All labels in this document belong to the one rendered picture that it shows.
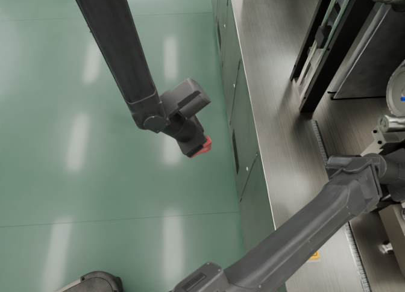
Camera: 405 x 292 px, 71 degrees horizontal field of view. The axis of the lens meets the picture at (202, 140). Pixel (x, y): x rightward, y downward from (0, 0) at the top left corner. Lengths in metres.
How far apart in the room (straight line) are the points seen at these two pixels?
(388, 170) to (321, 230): 0.22
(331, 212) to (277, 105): 0.59
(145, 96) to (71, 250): 1.47
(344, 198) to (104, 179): 1.60
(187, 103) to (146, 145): 1.43
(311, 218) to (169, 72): 2.00
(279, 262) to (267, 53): 0.90
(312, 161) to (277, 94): 0.28
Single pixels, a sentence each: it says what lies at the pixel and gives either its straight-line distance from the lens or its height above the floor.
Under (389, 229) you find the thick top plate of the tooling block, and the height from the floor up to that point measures 0.98.
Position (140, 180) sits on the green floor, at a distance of 1.88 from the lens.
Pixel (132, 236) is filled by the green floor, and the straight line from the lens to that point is 1.78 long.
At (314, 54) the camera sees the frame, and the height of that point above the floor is 1.06.
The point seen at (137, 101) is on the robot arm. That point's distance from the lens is 0.49.
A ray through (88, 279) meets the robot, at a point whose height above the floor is 0.24.
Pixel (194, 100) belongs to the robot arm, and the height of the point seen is 1.25.
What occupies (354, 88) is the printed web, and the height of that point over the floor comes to 0.95.
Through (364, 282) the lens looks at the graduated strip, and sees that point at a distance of 0.89.
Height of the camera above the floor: 1.69
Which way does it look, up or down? 59 degrees down
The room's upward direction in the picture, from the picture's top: straight up
